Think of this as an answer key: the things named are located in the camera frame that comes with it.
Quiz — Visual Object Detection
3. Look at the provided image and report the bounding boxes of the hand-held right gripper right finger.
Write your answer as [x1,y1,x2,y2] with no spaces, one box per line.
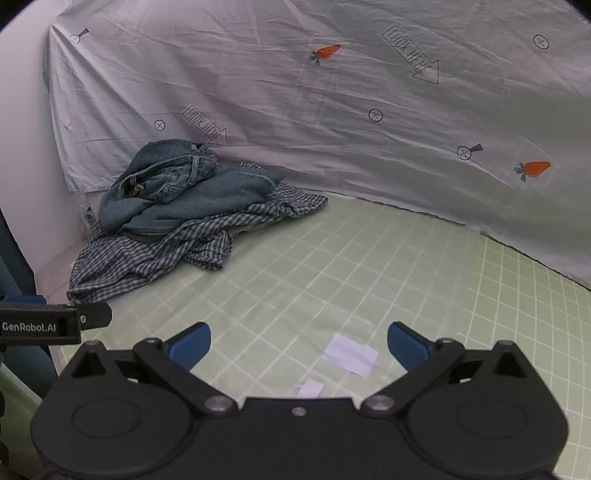
[360,322,539,418]

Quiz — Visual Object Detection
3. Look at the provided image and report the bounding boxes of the small white paper piece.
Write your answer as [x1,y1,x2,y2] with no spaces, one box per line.
[291,378,325,398]

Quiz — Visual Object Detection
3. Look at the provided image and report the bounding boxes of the large white paper piece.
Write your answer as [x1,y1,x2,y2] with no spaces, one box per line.
[323,333,380,378]

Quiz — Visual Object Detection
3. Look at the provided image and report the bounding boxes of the grey carrot print sheet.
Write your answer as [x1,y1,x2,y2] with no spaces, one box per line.
[43,0,591,292]

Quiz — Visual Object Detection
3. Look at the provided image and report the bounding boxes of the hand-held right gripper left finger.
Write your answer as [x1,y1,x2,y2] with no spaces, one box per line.
[59,322,239,418]

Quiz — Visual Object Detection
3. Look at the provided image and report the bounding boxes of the blue denim jeans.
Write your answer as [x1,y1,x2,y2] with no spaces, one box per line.
[98,140,286,237]

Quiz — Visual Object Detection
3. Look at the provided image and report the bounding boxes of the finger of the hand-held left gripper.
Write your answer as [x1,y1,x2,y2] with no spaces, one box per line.
[79,302,113,330]

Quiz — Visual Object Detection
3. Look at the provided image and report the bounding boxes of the checked grey shirt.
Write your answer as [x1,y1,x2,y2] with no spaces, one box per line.
[67,161,329,305]

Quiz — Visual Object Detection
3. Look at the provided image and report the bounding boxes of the green checked bed mat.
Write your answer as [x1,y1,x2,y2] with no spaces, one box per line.
[51,190,591,480]

